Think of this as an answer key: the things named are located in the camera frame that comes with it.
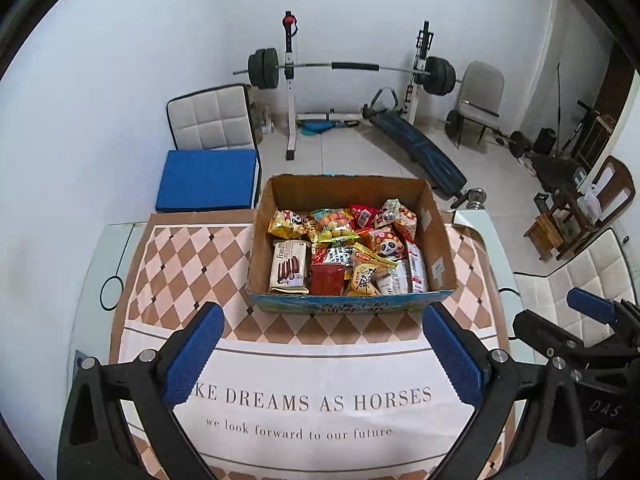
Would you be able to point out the black white lettered snack packet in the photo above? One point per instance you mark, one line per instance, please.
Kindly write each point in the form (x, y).
(334, 252)

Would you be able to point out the orange snack packet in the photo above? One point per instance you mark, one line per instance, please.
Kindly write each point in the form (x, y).
(372, 256)

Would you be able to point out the red white green snack packet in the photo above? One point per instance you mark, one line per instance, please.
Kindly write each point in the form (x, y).
(397, 217)

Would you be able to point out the white brown cookie pack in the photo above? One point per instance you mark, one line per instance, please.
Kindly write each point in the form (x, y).
(289, 267)

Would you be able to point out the small wooden stool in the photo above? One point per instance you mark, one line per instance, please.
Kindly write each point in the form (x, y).
(542, 232)

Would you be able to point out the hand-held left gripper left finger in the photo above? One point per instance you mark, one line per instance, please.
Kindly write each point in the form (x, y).
(192, 360)

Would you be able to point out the cardboard box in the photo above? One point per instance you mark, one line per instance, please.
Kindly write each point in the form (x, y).
(345, 192)

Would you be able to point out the small barbell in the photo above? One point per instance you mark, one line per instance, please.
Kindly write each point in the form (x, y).
(517, 142)

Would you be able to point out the wooden chair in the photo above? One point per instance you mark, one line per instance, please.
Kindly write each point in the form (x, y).
(612, 185)

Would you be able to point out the yellow panda snack packet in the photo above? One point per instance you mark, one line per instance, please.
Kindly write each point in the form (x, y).
(286, 223)

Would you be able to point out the large red white snack packet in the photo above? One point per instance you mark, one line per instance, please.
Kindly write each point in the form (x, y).
(417, 267)

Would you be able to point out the colourful candy packet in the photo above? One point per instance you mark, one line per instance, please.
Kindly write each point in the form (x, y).
(332, 222)

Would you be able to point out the white padded chair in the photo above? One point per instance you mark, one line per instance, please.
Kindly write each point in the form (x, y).
(565, 275)

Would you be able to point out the grey folding chair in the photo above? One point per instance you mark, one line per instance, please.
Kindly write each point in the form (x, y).
(482, 90)

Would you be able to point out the white barbell rack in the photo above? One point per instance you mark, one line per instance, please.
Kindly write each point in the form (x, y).
(289, 100)

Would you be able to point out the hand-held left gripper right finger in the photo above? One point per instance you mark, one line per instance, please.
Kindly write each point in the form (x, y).
(452, 355)

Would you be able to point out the barbell with black plates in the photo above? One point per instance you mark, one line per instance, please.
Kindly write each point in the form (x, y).
(265, 67)

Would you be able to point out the chrome dumbbell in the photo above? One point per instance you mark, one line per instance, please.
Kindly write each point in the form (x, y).
(472, 197)

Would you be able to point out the blue exercise accessory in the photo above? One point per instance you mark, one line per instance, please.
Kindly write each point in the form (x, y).
(314, 127)

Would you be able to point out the grey padded chair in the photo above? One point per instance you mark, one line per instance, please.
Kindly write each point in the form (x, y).
(212, 115)

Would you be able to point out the blue cushion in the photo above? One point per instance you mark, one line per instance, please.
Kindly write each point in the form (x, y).
(205, 180)

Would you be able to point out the checkered printed tablecloth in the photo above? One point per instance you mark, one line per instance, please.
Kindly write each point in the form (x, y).
(320, 360)

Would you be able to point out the red panda snack packet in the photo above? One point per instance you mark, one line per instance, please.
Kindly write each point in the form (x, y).
(389, 245)

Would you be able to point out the dark red snack packet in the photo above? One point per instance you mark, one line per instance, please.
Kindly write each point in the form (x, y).
(327, 280)

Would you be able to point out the white plastic bag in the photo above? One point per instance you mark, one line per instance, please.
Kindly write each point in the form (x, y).
(589, 205)

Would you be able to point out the black sit-up bench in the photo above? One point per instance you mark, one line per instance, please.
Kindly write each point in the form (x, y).
(420, 145)

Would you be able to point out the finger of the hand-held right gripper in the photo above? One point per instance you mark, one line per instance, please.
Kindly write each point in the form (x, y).
(540, 332)
(592, 305)

